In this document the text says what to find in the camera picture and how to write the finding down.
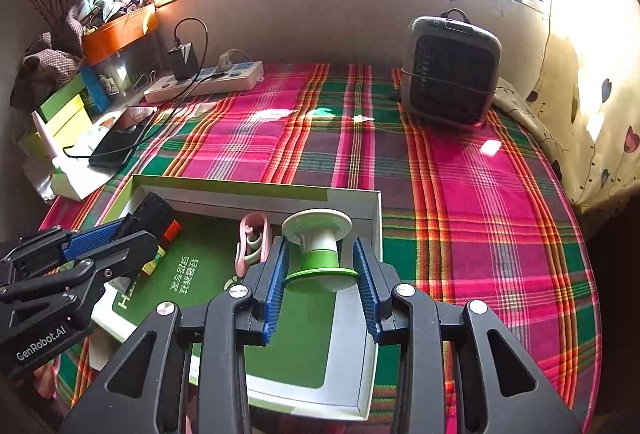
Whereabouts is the green white cardboard box tray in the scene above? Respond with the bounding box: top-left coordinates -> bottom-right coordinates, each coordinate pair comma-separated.
92,175 -> 382,421

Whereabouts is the white power strip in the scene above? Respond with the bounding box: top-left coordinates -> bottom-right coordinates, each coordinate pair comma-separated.
143,61 -> 264,103

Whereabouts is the black smartphone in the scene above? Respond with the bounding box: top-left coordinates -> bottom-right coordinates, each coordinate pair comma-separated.
89,105 -> 157,169

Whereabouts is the green crumpled paper bag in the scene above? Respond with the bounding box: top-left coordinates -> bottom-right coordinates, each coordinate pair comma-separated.
51,167 -> 113,202

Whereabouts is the person hand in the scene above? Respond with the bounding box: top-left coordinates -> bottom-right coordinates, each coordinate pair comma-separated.
32,362 -> 56,400

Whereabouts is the brown bottle red cap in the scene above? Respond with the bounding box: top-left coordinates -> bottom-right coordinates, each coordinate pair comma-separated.
142,219 -> 181,277

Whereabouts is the black charger with cable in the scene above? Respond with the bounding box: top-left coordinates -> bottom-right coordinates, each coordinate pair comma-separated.
167,16 -> 208,82

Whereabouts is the brown checked cloth bundle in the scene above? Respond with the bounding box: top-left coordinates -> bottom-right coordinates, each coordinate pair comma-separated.
10,32 -> 81,112

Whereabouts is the yellow green box stack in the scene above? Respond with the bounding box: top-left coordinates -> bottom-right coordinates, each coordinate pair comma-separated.
17,70 -> 110,159

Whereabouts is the small grey space heater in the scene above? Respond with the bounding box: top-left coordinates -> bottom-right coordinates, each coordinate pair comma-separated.
400,8 -> 502,129

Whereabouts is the black clear stamp device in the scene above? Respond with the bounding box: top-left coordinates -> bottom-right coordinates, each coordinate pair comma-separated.
113,192 -> 181,249

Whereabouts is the pink oval clip green pad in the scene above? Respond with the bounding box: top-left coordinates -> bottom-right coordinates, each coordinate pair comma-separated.
234,212 -> 272,278

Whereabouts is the orange shelf tray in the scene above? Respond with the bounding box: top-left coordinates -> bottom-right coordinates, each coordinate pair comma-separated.
82,4 -> 158,65

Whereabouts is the cream heart pattern curtain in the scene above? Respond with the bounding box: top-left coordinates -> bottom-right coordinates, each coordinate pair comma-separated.
524,0 -> 640,215

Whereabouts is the green white spool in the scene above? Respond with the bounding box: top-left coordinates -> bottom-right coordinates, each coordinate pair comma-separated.
281,209 -> 358,294

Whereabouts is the plaid pink green tablecloth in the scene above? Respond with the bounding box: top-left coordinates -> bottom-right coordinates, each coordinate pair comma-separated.
44,63 -> 602,425

